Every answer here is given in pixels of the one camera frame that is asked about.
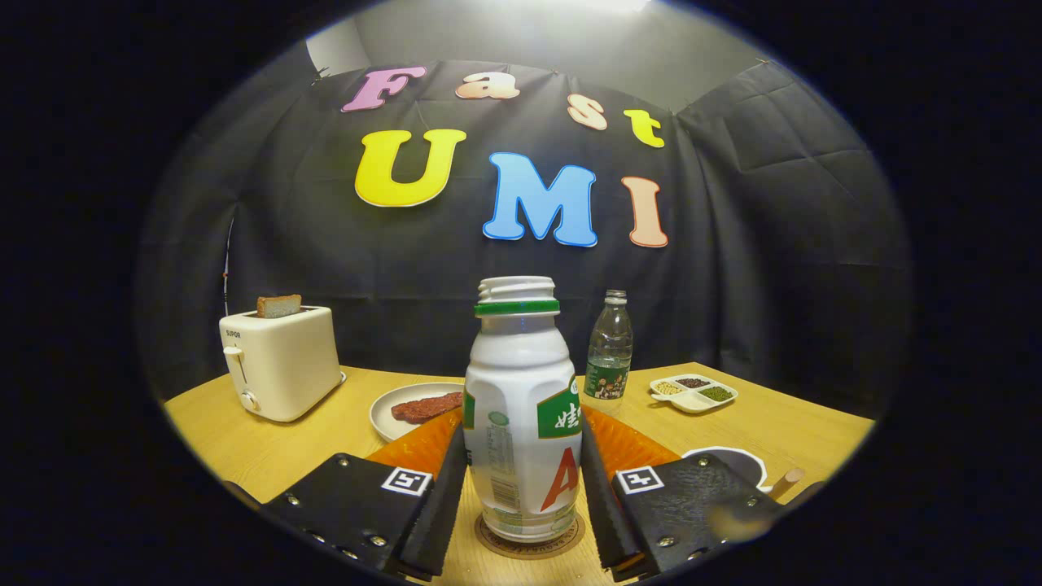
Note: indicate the round cork coaster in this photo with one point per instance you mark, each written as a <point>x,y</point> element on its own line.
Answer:
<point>529,551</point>

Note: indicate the round white plate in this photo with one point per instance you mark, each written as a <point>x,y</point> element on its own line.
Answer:
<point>387,423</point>

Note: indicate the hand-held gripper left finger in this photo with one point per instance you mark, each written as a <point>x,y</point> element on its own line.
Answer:
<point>358,505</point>

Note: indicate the white juice bottle green label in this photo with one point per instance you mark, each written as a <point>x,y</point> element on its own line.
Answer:
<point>513,382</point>

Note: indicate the clear plastic water bottle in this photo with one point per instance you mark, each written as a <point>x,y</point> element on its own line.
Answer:
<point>609,358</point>

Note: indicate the cream toaster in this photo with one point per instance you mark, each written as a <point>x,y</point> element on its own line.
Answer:
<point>285,362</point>

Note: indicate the wooden table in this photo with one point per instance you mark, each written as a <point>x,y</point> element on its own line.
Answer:
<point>326,431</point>

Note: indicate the bread slice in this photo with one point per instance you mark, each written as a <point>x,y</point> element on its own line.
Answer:
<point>279,307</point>

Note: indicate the white divided bean tray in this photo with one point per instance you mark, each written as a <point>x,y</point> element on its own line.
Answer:
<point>692,400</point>

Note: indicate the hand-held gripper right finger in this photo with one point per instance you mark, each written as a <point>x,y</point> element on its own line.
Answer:
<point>692,500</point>

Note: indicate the red sausage pieces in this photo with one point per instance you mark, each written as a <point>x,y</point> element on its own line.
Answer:
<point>427,407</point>

